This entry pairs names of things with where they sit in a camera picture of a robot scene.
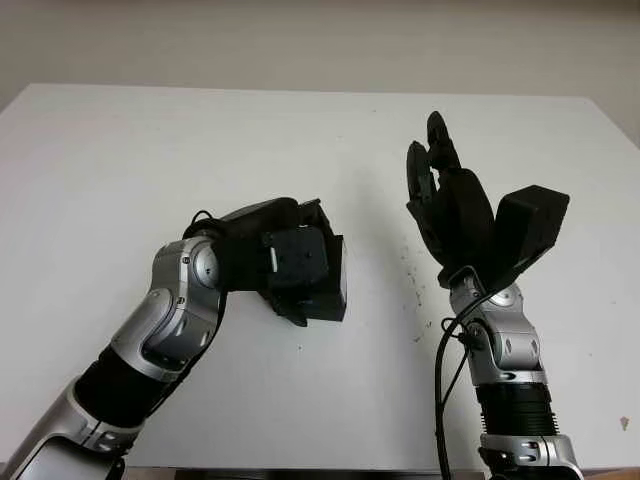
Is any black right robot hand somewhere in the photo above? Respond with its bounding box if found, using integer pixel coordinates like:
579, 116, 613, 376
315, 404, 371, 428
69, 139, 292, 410
404, 110, 497, 290

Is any black RealSense box lid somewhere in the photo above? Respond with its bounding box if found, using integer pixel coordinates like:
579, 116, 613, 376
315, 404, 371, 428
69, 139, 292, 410
294, 233, 350, 322

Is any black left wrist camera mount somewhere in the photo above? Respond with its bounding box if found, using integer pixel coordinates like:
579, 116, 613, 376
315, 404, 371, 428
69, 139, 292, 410
259, 224, 331, 289

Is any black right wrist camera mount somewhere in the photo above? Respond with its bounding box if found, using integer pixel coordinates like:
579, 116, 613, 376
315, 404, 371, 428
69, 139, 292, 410
482, 184, 571, 294

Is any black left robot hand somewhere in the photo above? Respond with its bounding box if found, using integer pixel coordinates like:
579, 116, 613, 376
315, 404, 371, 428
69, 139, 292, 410
215, 197, 336, 329

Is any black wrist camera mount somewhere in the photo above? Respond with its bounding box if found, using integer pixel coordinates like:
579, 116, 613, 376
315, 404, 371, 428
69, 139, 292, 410
482, 184, 571, 294
259, 224, 331, 289

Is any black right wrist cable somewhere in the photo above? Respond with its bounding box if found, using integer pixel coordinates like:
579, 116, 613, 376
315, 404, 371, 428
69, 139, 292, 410
433, 294, 489, 480

